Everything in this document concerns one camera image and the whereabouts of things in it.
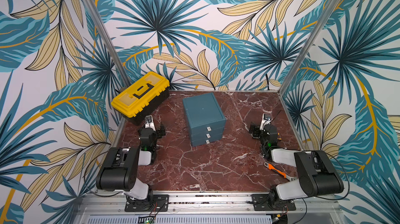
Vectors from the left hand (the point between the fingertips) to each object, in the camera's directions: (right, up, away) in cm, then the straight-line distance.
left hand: (153, 124), depth 92 cm
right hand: (+64, +1, 0) cm, 64 cm away
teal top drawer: (+32, 0, -14) cm, 35 cm away
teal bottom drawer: (+26, -10, -3) cm, 28 cm away
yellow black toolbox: (-5, +16, +1) cm, 16 cm away
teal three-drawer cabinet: (+31, +5, -14) cm, 34 cm away
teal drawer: (+31, -5, -8) cm, 33 cm away
